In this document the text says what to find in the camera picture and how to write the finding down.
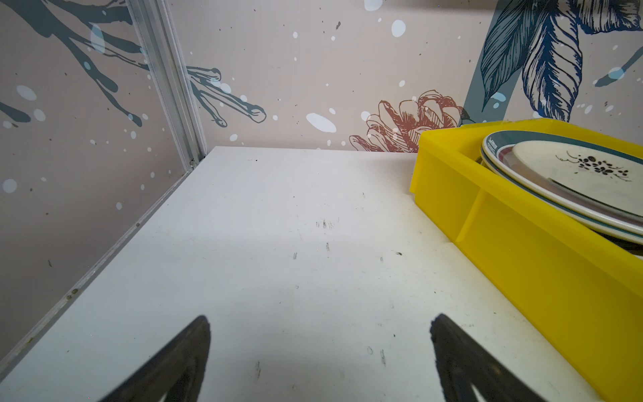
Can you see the white plate green rim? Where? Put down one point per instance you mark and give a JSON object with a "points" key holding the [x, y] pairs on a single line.
{"points": [[498, 147]]}

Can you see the aluminium frame corner post left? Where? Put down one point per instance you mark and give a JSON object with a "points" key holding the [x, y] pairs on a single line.
{"points": [[153, 23]]}

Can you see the yellow plastic bin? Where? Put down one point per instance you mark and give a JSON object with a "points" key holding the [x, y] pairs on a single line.
{"points": [[581, 291]]}

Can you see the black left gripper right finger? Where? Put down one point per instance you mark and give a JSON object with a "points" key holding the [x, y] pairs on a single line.
{"points": [[468, 372]]}

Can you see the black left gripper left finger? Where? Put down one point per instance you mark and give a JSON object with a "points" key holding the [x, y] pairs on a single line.
{"points": [[174, 373]]}

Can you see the white plate red Chinese characters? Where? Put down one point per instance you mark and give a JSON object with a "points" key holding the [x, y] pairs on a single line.
{"points": [[618, 236]]}

